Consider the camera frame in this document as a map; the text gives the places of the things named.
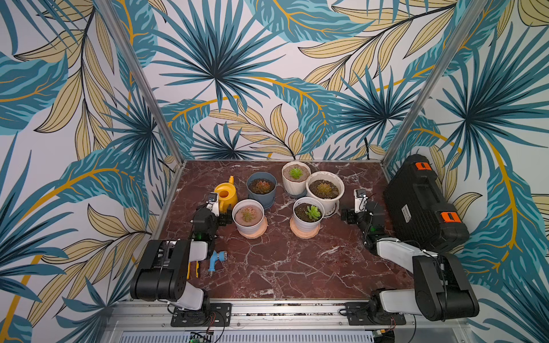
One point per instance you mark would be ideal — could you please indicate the yellow handled pliers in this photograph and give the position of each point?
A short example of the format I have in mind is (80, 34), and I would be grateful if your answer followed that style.
(193, 270)

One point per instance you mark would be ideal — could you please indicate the large white pot yellow succulent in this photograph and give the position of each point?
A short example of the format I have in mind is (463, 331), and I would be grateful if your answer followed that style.
(326, 187)

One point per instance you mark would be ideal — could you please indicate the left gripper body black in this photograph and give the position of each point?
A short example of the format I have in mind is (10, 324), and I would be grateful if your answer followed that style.
(222, 220)

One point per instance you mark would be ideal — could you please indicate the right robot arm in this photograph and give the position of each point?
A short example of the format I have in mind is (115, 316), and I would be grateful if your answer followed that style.
(441, 290)

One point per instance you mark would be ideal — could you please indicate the left aluminium frame post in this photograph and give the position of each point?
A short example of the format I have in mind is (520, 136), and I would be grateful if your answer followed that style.
(117, 31)

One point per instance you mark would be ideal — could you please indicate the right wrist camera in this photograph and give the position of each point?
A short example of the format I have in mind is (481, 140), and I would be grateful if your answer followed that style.
(361, 199)

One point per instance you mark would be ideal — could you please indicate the small white pot green succulent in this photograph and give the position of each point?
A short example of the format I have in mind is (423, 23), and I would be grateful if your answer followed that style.
(307, 216)

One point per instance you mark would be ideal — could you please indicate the white ribbed pot green succulent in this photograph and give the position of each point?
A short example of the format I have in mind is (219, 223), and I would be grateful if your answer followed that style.
(295, 175)

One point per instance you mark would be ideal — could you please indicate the yellow plastic watering can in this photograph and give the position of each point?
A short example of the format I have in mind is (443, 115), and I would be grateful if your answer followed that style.
(227, 195)

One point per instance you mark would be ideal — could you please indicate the black tool case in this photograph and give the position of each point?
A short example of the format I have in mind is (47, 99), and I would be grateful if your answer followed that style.
(418, 210)

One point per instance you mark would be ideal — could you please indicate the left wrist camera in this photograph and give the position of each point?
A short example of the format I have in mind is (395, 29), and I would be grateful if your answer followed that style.
(213, 203)

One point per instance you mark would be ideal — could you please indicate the right aluminium frame post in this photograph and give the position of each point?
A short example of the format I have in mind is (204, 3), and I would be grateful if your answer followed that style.
(454, 44)

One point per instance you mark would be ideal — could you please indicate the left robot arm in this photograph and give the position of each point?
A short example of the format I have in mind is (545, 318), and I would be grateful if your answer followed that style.
(162, 272)

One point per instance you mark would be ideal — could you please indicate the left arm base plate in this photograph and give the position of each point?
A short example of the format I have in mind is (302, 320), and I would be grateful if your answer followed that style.
(211, 315)

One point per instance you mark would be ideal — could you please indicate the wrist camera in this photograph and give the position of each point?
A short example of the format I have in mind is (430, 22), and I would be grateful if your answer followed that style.
(361, 199)
(213, 203)

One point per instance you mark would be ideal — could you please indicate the aluminium frame post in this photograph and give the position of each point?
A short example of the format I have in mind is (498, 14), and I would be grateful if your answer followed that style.
(454, 44)
(117, 31)

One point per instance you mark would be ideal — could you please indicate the white pot pink succulent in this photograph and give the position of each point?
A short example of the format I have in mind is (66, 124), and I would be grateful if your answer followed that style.
(250, 219)

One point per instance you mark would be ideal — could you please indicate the blue pot red succulent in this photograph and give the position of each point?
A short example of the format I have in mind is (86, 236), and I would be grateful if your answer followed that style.
(261, 187)

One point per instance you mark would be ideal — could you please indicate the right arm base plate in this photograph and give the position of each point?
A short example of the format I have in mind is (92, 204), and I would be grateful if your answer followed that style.
(370, 313)

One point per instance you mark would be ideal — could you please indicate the aluminium front rail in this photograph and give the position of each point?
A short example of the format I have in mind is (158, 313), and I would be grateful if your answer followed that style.
(275, 321)

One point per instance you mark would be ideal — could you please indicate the blue spray nozzle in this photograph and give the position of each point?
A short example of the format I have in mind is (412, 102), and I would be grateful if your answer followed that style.
(214, 259)

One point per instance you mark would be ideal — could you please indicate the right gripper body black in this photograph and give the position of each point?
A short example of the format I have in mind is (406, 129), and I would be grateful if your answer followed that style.
(351, 214)

